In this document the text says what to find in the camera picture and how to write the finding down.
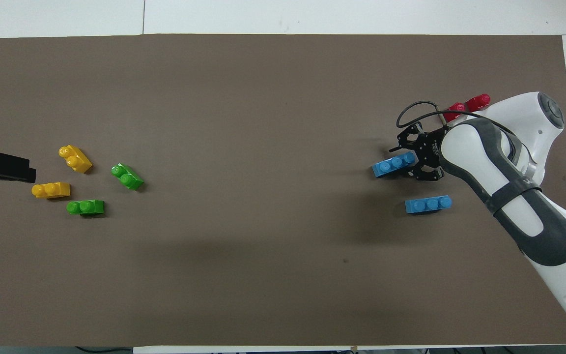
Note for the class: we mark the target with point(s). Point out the blue three-stud toy block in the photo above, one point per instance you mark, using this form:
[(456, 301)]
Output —
[(394, 164), (428, 204)]

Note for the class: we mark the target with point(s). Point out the brown paper table mat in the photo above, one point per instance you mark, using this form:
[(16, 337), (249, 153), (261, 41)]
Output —
[(263, 275)]

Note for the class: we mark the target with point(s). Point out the yellow two-stud toy block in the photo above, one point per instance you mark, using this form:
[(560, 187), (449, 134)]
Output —
[(51, 190), (76, 159)]

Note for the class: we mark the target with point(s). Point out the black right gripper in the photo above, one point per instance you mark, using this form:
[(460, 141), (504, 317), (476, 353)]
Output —
[(430, 147)]

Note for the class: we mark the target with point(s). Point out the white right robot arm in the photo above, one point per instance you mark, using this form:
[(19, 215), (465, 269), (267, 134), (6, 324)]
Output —
[(465, 147)]

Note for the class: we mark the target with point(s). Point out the red one-stud toy block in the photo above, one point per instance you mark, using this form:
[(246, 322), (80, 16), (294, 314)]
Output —
[(478, 103), (456, 109)]

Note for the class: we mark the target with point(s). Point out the green two-stud toy block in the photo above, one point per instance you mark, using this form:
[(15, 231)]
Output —
[(127, 177), (86, 207)]

